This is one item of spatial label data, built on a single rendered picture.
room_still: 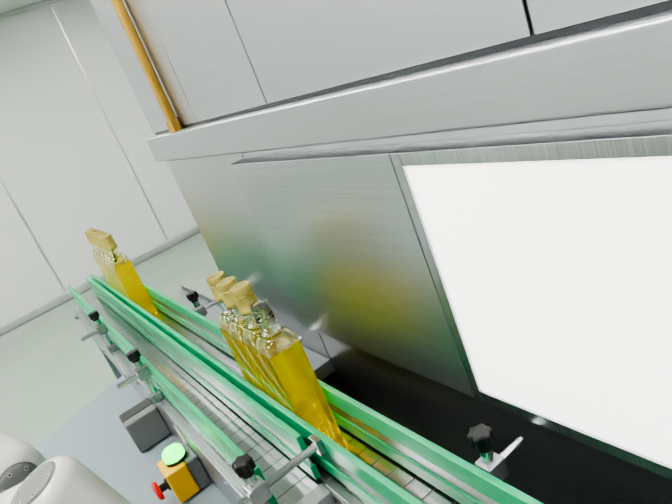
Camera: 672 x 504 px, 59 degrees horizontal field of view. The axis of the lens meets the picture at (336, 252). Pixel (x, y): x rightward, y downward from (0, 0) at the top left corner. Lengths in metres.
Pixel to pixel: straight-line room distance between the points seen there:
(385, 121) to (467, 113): 0.12
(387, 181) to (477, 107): 0.18
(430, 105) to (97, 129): 6.28
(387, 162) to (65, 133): 6.15
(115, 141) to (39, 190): 0.90
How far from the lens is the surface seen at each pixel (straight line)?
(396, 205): 0.71
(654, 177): 0.49
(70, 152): 6.74
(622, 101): 0.49
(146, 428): 1.52
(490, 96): 0.56
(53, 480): 0.62
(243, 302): 0.95
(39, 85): 6.77
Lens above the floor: 1.46
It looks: 19 degrees down
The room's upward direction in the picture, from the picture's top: 22 degrees counter-clockwise
